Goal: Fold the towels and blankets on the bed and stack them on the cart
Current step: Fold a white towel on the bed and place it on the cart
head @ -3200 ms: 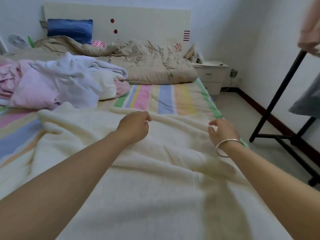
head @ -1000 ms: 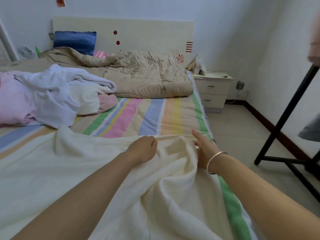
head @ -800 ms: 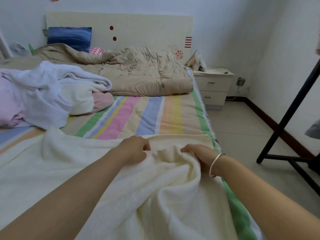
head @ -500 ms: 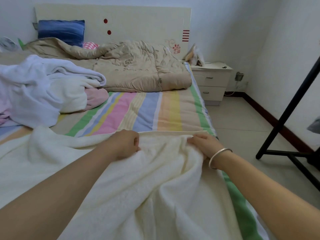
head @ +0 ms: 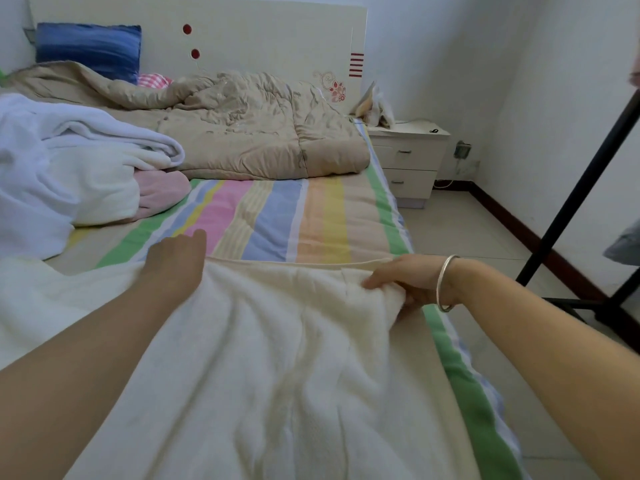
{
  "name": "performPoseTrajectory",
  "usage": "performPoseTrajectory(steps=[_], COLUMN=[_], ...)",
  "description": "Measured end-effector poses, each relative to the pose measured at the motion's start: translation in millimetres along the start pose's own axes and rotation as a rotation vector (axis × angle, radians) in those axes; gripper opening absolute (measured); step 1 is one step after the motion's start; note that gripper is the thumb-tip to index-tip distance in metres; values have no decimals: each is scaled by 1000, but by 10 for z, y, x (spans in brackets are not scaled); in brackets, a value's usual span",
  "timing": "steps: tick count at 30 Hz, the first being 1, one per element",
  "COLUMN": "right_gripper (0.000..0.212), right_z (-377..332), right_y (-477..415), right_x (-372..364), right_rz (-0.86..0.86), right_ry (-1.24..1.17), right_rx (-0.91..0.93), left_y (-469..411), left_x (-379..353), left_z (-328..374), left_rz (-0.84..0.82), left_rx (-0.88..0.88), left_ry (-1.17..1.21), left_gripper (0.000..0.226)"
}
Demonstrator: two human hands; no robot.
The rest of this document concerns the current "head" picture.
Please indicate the person's right hand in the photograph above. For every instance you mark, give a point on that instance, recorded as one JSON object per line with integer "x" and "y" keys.
{"x": 415, "y": 280}

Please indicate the person's left hand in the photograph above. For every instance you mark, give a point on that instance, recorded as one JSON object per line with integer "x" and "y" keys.
{"x": 175, "y": 270}

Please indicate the cream fleece blanket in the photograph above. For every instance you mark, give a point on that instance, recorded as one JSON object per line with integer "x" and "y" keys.
{"x": 95, "y": 190}

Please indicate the cream white towel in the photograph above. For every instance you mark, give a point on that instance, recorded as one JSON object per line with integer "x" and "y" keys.
{"x": 250, "y": 385}

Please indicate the person's right forearm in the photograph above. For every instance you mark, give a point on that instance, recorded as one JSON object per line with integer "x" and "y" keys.
{"x": 560, "y": 355}

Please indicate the person's left forearm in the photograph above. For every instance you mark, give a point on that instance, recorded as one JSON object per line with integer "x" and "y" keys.
{"x": 70, "y": 385}

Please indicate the striped pastel bed sheet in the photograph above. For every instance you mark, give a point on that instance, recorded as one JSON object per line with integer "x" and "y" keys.
{"x": 270, "y": 220}

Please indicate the dark brown baseboard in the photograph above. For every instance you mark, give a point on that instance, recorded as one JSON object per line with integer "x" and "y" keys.
{"x": 520, "y": 230}

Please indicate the white nightstand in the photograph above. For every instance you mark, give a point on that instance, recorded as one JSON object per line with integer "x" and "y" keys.
{"x": 410, "y": 160}

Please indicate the beige quilt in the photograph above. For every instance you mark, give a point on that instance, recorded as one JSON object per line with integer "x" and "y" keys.
{"x": 260, "y": 130}

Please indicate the cream plush toy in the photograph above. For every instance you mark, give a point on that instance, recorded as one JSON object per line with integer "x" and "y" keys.
{"x": 375, "y": 107}

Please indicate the black clothes rack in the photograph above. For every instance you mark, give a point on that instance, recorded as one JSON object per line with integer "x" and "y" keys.
{"x": 575, "y": 195}

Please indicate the pink patterned pillow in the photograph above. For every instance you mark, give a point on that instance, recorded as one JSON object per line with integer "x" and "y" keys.
{"x": 152, "y": 82}

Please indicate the grey hanging garment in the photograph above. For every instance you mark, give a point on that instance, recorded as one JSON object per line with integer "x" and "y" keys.
{"x": 625, "y": 243}

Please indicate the blue pillow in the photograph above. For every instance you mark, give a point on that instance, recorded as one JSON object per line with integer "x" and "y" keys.
{"x": 90, "y": 50}

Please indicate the white headboard with red dots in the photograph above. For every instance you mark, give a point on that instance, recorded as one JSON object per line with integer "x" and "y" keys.
{"x": 270, "y": 40}

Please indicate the pink hanging garment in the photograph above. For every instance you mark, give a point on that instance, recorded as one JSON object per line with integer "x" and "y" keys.
{"x": 635, "y": 70}

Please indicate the black wall plug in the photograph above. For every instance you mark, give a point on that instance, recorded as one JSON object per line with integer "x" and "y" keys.
{"x": 462, "y": 150}

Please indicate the wall switch plate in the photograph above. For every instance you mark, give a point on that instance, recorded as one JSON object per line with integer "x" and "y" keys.
{"x": 30, "y": 36}

